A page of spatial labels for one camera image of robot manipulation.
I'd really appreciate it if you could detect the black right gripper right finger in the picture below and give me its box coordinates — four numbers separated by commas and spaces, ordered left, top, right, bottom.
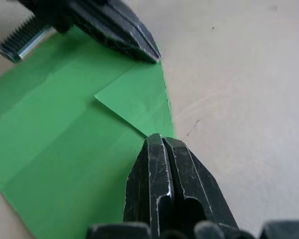
162, 136, 240, 233

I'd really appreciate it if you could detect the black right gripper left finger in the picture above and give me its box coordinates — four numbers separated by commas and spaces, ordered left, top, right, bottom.
123, 133, 175, 226

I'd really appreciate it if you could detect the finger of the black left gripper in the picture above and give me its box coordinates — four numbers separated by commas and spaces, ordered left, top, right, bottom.
69, 0, 157, 65
112, 0, 161, 61

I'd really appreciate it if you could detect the green paper sheet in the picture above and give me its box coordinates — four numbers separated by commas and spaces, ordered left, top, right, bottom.
0, 25, 176, 239

